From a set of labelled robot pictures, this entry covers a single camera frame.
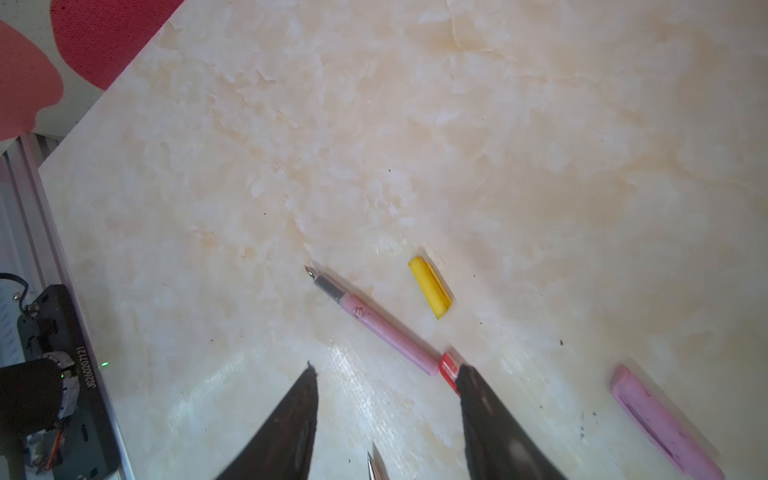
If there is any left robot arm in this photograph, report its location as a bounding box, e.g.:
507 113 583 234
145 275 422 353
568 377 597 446
1 356 80 479

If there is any red pen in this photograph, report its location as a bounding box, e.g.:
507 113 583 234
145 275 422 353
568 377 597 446
367 444 389 480

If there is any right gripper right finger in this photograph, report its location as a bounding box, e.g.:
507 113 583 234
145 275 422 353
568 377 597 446
457 365 565 480

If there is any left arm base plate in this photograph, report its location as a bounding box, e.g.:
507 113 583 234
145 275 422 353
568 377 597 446
17 284 120 479

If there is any aluminium front rail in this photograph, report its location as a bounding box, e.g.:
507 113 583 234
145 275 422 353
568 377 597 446
1 134 133 479

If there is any pink pen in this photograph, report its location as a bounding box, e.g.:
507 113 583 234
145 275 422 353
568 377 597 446
305 266 459 394

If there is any yellow pen cap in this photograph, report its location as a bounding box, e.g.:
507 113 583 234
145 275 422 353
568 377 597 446
408 256 452 319

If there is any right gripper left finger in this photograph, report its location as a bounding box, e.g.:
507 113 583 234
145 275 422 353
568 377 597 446
218 365 318 480

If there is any pink pen cap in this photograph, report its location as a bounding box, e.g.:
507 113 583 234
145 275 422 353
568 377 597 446
610 365 725 480

